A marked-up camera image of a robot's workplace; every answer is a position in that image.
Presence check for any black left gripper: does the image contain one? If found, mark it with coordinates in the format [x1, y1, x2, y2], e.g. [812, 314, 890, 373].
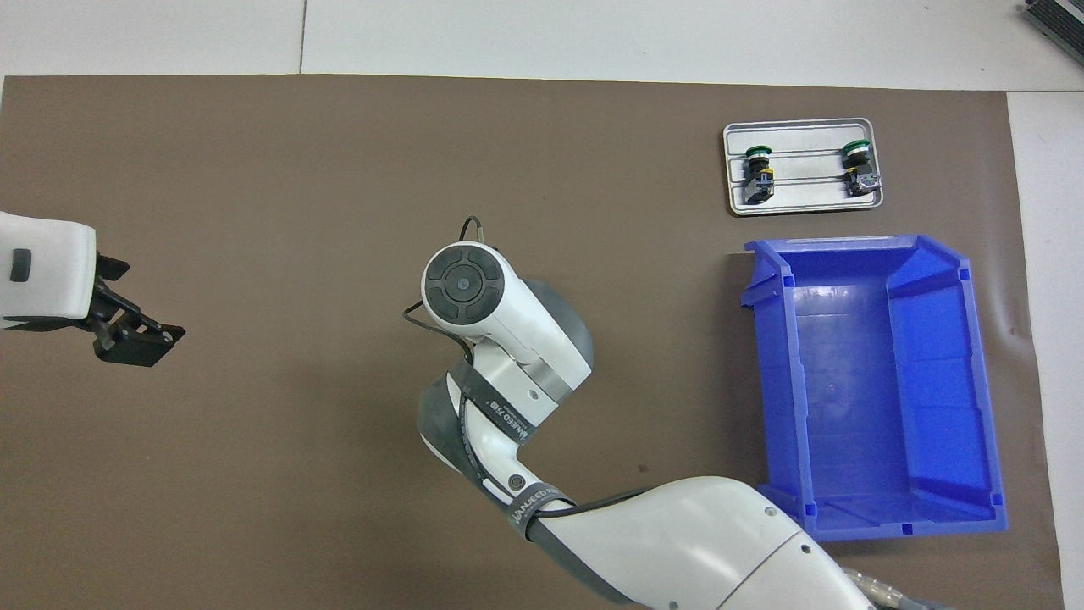
[91, 252, 187, 367]

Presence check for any green push button silver terminal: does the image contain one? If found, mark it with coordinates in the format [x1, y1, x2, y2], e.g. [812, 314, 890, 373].
[841, 139, 882, 199]

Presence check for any grey metal tray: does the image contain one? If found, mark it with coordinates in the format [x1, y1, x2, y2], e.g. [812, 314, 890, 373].
[722, 118, 885, 216]

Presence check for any grey ribbed metal device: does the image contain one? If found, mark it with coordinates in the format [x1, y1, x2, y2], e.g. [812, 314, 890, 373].
[1020, 0, 1084, 56]

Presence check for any brown table mat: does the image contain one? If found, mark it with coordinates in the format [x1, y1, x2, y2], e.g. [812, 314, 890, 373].
[0, 75, 1066, 610]

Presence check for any green push button yellow terminal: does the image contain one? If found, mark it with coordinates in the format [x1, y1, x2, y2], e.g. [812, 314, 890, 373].
[744, 145, 777, 207]

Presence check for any blue plastic storage bin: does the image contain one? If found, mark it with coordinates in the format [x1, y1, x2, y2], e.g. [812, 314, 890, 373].
[741, 234, 1010, 543]

